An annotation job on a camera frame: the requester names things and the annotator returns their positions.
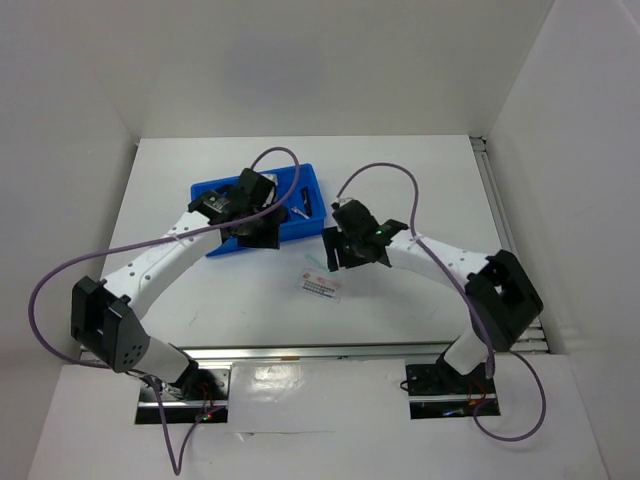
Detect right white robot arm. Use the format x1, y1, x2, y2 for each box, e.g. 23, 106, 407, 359
322, 200, 543, 392

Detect blue plastic organizer tray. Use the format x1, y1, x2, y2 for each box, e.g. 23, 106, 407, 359
190, 163, 327, 257

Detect aluminium rail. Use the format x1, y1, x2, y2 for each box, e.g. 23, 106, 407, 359
469, 137, 550, 355
79, 341, 451, 364

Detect small silver tweezers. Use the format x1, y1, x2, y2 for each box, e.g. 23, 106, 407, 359
291, 206, 309, 220

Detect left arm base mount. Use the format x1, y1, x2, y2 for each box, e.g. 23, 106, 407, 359
134, 362, 232, 425

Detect mint green small brush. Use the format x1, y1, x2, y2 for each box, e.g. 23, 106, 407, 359
305, 254, 325, 269

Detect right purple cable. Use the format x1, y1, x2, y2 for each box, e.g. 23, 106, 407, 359
335, 162, 548, 443

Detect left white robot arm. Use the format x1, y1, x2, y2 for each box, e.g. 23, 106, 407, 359
71, 168, 287, 399

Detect aluminium right rail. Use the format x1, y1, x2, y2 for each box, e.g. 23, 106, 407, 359
469, 137, 550, 355

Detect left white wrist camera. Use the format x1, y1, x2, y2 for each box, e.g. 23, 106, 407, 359
262, 173, 278, 196

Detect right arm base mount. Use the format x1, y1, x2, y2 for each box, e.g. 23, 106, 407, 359
399, 364, 501, 420

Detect makeup sticker card packet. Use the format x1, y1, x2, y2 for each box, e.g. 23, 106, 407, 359
296, 268, 343, 303

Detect aluminium front rail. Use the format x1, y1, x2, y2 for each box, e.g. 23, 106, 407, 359
79, 341, 451, 364

